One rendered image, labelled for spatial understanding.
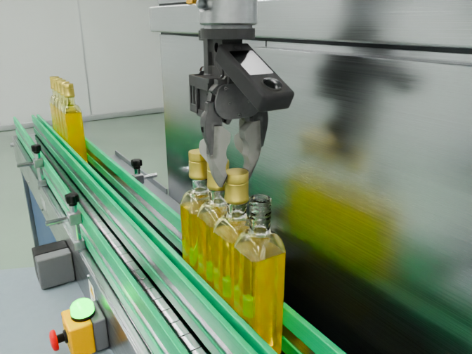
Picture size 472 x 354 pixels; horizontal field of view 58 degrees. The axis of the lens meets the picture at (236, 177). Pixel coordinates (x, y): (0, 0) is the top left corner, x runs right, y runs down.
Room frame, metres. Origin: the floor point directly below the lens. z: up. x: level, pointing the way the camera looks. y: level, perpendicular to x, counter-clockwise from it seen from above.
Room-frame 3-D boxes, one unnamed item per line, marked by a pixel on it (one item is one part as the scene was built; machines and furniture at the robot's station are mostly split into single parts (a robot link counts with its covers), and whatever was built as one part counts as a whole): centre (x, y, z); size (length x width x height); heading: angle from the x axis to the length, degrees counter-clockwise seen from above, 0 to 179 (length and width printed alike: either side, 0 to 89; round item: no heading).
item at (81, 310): (0.69, 0.30, 0.84); 0.04 x 0.04 x 0.03
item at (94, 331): (0.69, 0.30, 0.79); 0.07 x 0.07 x 0.07; 33
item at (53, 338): (0.66, 0.34, 0.79); 0.04 x 0.03 x 0.04; 33
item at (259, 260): (0.52, -0.03, 0.99); 0.06 x 0.06 x 0.21; 32
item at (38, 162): (1.23, 0.62, 0.94); 0.07 x 0.04 x 0.13; 123
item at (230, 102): (0.60, 0.01, 1.29); 0.09 x 0.08 x 0.12; 31
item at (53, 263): (0.92, 0.45, 0.79); 0.08 x 0.08 x 0.08; 33
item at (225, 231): (0.57, 0.00, 0.99); 0.06 x 0.06 x 0.21; 34
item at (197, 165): (0.67, 0.06, 1.14); 0.04 x 0.04 x 0.04
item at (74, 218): (0.84, 0.37, 0.94); 0.07 x 0.04 x 0.13; 123
